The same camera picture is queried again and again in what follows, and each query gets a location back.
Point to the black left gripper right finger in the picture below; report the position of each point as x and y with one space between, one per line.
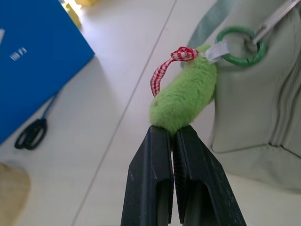
207 183

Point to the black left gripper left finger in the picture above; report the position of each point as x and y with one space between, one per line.
145 179

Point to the pale green pouch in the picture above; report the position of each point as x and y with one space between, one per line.
256 94

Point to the silver zipper pull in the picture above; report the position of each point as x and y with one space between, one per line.
272 22

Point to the beige round object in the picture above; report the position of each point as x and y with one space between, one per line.
11 193

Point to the blue box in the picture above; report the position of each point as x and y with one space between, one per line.
30 61

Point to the yellow object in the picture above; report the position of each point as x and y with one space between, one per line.
74 11

